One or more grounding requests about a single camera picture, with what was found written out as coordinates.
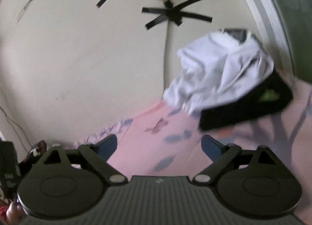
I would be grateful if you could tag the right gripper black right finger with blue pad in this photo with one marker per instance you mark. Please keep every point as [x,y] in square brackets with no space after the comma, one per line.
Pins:
[227,158]

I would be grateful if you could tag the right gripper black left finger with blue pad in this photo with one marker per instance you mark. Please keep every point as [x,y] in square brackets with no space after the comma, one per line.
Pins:
[94,157]

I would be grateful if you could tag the black garment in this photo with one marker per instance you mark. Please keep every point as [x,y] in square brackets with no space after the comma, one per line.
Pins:
[269,97]

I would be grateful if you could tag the white cloth garment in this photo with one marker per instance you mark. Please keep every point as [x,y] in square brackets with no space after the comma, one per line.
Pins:
[218,69]

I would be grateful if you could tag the black patterned clothing pile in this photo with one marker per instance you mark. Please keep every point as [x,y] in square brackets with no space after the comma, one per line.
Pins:
[13,171]

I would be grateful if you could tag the pink floral bed sheet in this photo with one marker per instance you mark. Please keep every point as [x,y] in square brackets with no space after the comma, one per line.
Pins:
[164,141]

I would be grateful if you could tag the white door frame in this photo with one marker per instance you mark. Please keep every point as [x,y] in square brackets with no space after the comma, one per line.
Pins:
[271,32]

